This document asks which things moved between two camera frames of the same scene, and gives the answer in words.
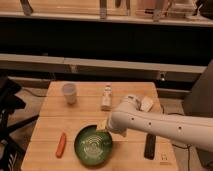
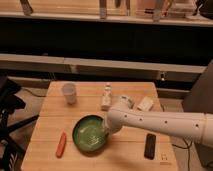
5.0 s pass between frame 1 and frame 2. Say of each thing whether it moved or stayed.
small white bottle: stayed
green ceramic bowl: moved
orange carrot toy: stayed
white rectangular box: stayed
